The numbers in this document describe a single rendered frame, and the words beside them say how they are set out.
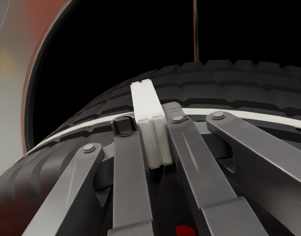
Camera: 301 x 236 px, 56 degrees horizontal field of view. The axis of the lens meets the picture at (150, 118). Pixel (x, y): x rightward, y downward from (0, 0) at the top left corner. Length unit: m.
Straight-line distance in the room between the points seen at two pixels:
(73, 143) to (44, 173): 0.03
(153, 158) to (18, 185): 0.12
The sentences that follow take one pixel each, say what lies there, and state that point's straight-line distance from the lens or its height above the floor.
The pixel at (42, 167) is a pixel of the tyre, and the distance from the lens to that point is 0.22.
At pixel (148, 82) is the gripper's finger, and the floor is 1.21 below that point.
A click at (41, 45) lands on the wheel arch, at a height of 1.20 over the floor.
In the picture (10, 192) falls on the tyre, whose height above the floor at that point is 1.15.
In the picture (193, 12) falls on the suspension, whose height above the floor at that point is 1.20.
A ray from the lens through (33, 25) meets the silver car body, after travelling 0.52.
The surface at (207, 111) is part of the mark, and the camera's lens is 0.21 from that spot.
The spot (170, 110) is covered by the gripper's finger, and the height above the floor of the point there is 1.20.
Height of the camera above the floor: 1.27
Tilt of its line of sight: 25 degrees down
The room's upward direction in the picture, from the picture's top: 9 degrees counter-clockwise
